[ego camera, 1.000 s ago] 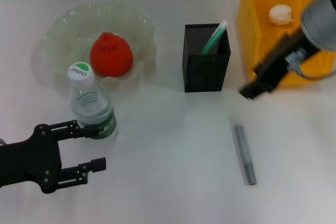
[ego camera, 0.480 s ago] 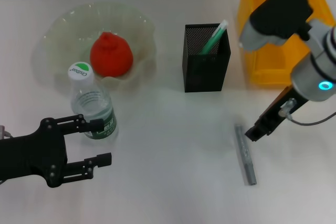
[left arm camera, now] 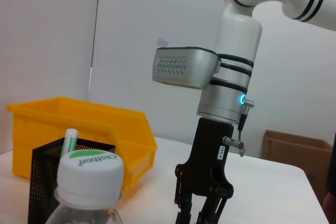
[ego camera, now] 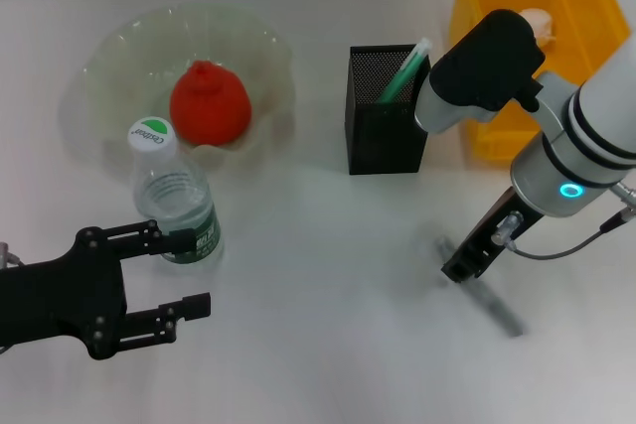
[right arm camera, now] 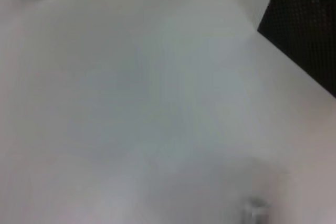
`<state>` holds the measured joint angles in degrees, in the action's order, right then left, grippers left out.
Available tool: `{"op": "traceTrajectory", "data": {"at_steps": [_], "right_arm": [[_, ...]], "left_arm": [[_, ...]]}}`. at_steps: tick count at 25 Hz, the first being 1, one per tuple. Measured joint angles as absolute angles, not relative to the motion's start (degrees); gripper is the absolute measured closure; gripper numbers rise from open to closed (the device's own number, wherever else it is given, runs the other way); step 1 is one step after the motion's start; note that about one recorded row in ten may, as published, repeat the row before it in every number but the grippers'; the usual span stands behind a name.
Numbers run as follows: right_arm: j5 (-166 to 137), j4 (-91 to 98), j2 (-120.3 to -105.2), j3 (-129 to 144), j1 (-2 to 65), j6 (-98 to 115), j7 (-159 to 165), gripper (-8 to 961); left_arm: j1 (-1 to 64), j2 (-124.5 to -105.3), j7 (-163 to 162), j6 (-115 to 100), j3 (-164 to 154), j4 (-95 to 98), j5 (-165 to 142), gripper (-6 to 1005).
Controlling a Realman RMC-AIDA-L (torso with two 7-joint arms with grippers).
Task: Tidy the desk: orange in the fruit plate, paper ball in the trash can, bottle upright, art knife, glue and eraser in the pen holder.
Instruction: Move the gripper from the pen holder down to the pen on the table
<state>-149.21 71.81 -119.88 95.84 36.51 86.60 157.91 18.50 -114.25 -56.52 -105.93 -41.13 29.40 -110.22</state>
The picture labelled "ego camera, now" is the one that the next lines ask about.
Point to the green glass fruit plate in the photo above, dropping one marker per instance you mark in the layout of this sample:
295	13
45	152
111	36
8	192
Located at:
124	61

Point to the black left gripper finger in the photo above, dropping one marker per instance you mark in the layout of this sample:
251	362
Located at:
176	241
194	306

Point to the black mesh pen holder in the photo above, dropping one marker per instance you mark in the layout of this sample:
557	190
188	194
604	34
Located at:
382	141

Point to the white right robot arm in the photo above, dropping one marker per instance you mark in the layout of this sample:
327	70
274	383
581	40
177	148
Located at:
596	121

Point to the green utility knife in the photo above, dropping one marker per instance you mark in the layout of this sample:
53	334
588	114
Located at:
402	74

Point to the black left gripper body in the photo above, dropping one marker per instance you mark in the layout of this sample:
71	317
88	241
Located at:
64	300

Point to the clear plastic water bottle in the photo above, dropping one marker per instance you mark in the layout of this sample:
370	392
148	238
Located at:
174	195

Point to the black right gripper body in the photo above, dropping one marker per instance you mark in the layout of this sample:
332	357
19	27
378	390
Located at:
477	250

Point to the red-orange fruit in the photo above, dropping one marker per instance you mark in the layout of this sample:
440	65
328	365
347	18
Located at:
213	106

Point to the grey pen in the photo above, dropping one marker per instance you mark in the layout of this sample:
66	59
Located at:
497	310

